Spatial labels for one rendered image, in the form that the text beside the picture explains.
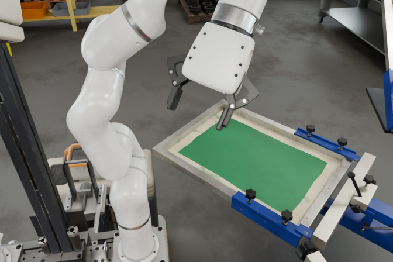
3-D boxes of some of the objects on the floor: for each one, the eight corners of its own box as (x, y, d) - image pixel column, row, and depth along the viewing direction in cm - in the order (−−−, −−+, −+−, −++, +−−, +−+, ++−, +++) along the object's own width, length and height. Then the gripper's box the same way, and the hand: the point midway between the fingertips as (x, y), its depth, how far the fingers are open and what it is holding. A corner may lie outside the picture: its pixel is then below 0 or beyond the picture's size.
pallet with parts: (185, 24, 573) (185, -3, 547) (176, 2, 676) (176, -22, 649) (235, 21, 585) (237, -5, 558) (219, 0, 687) (220, -24, 660)
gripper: (181, 0, 55) (142, 99, 56) (282, 35, 51) (238, 141, 52) (192, 15, 62) (157, 102, 63) (282, 47, 58) (243, 138, 59)
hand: (196, 114), depth 57 cm, fingers open, 8 cm apart
